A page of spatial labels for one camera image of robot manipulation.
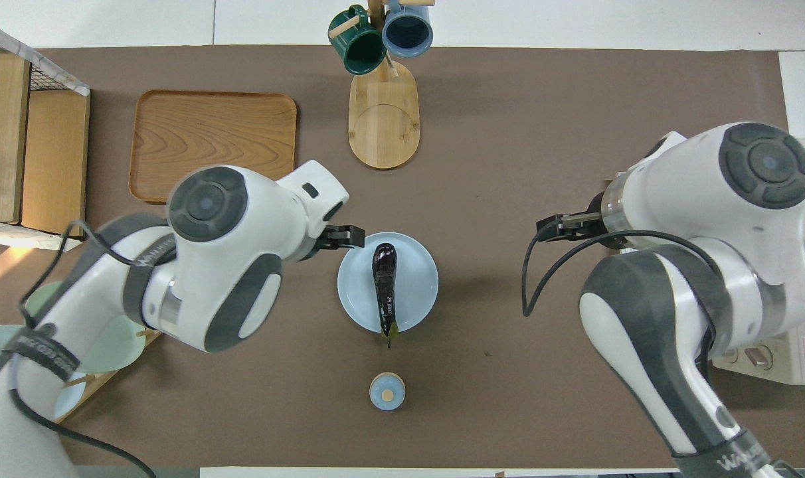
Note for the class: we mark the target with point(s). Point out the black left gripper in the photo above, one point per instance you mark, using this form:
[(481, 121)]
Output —
[(323, 240)]

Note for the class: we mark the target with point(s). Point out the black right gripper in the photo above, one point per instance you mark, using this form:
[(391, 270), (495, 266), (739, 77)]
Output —
[(582, 226)]

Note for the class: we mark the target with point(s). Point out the dark purple eggplant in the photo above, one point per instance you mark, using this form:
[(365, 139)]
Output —
[(384, 285)]

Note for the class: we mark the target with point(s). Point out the light blue round plate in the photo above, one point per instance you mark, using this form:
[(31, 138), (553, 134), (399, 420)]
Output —
[(416, 285)]

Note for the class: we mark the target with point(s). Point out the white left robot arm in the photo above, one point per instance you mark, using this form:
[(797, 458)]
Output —
[(223, 265)]

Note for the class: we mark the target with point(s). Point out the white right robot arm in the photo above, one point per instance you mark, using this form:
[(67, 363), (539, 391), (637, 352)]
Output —
[(708, 199)]

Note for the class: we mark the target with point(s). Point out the beige toaster oven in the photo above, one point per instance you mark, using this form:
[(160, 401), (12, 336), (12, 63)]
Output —
[(791, 362)]

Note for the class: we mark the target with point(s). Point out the brown table mat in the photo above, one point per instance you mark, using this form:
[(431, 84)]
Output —
[(495, 166)]

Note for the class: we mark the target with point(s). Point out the wooden mug tree stand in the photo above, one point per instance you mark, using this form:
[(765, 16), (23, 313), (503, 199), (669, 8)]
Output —
[(382, 133)]

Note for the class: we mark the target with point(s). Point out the small blue lidded jar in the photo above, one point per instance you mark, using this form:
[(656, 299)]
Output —
[(379, 395)]

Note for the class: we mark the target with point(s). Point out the rectangular wooden tray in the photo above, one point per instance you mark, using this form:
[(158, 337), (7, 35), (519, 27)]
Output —
[(210, 126)]

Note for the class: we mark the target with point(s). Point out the dark green mug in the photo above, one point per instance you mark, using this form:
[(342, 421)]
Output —
[(362, 50)]

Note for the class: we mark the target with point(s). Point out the blue grey mug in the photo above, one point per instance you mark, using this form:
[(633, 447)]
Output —
[(408, 33)]

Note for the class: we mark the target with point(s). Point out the pale green plate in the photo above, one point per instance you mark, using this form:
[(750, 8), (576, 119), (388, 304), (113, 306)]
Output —
[(117, 348)]

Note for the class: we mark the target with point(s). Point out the wooden dish rack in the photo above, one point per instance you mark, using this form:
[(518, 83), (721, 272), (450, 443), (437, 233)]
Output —
[(84, 381)]

